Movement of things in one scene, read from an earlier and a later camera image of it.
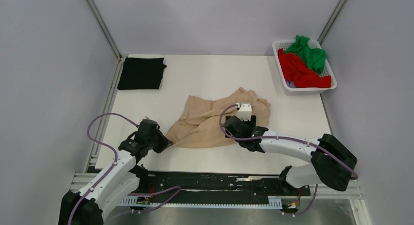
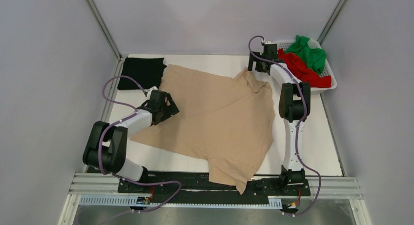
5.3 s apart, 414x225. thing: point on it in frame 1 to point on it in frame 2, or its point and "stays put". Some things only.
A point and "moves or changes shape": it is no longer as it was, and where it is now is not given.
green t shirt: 315,57 stays put
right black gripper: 252,124 to 255,57
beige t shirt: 198,124 moves or changes shape
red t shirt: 295,70 stays put
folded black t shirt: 141,73 stays put
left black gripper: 165,142 to 171,109
